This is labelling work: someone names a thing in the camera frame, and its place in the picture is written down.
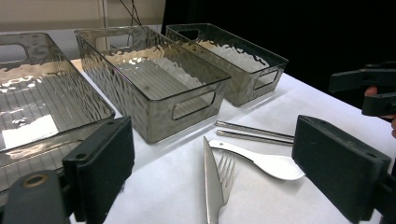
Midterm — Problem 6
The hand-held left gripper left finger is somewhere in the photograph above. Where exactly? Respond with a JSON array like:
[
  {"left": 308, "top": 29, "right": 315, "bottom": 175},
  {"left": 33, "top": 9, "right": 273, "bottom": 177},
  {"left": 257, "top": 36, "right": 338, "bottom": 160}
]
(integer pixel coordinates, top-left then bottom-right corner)
[{"left": 62, "top": 116, "right": 135, "bottom": 224}]

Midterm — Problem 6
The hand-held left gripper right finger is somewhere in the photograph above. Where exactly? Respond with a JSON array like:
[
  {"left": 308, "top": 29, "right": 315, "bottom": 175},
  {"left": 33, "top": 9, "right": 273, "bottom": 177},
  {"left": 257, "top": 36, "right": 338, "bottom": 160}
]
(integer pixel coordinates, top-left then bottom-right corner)
[{"left": 291, "top": 114, "right": 392, "bottom": 224}]

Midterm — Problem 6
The white spoon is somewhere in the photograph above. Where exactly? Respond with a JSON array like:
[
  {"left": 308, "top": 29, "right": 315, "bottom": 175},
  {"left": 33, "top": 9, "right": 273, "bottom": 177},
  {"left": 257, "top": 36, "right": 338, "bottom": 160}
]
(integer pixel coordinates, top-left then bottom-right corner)
[{"left": 208, "top": 139, "right": 306, "bottom": 181}]

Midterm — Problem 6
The smoky clear plastic bin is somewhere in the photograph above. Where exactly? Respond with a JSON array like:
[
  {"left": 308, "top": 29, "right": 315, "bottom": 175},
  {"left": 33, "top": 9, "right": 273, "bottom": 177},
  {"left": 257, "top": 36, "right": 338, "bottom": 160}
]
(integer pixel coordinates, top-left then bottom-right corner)
[
  {"left": 165, "top": 22, "right": 290, "bottom": 107},
  {"left": 0, "top": 32, "right": 117, "bottom": 200},
  {"left": 74, "top": 25, "right": 232, "bottom": 145}
]

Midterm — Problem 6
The metal chopstick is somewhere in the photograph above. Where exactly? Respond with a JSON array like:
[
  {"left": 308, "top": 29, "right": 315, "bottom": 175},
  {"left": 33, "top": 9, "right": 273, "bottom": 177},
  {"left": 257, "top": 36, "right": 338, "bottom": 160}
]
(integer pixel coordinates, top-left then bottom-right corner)
[
  {"left": 215, "top": 119, "right": 295, "bottom": 141},
  {"left": 216, "top": 129, "right": 294, "bottom": 147}
]

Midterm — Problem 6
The steel fork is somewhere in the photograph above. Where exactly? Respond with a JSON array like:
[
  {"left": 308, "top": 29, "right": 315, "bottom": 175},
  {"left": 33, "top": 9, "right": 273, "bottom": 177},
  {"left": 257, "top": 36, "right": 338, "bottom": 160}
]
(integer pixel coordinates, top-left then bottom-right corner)
[{"left": 216, "top": 152, "right": 237, "bottom": 207}]

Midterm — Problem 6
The steel table knife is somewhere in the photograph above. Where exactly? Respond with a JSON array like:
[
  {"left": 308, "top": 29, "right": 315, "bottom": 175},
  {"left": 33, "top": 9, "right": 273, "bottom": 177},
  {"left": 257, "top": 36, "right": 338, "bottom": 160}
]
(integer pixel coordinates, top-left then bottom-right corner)
[{"left": 203, "top": 135, "right": 226, "bottom": 224}]

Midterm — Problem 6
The black cable bundle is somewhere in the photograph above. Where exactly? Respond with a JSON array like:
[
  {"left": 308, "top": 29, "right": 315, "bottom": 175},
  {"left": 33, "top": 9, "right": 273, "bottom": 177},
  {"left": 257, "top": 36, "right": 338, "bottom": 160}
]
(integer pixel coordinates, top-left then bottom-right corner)
[{"left": 119, "top": 0, "right": 143, "bottom": 27}]

